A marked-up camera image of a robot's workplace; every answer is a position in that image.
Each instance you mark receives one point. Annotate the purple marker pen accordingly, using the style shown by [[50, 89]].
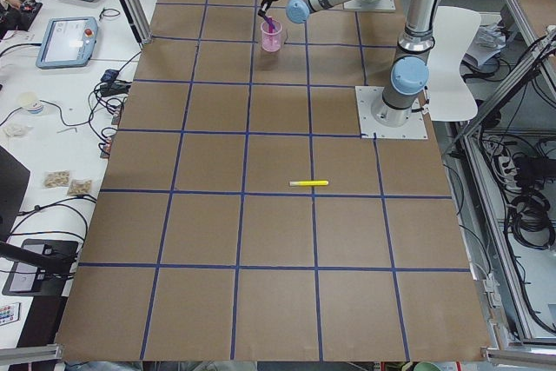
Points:
[[271, 25]]

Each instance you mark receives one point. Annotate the pink mesh cup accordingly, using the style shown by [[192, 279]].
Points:
[[271, 42]]

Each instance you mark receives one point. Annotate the white paper cup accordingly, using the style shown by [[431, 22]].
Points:
[[30, 102]]

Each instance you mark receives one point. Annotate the small blue device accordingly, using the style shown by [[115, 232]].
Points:
[[109, 76]]

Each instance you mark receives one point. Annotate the yellow marker pen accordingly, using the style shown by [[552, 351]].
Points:
[[308, 183]]

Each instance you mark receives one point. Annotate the near teach pendant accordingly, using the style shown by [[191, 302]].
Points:
[[67, 43]]

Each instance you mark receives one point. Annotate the white plastic chair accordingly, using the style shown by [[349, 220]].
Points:
[[450, 100]]

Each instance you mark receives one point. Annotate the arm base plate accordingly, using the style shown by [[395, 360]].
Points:
[[378, 121], [386, 6]]

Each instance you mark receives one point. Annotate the black camera stand base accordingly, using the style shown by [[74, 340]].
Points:
[[40, 267]]

